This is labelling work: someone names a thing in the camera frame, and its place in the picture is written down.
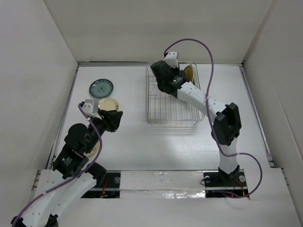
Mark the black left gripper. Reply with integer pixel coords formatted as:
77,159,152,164
85,109,123,153

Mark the cream plate with black patch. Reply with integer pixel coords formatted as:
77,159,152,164
98,97,119,111

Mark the round bamboo woven plate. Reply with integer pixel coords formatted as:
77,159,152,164
184,65,194,83

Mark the blue patterned round plate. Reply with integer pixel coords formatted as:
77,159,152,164
89,79,114,99

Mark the beige round plate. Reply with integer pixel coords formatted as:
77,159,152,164
83,140,100,158

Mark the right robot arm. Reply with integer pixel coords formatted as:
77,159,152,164
151,61,241,186

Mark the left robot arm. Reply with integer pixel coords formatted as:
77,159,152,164
11,110,123,227

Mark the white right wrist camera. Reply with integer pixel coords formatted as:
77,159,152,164
164,51,179,69

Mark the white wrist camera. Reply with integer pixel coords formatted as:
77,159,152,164
79,99,101,119
164,51,179,69

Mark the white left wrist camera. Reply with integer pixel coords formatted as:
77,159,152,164
79,99,101,119

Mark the metal wire dish rack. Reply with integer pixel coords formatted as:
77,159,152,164
145,66,205,128

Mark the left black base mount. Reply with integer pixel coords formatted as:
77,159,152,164
81,171,121,199

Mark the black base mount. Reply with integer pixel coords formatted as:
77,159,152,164
200,171,249,198
81,171,121,199

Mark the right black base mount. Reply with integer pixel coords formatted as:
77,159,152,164
200,171,249,198

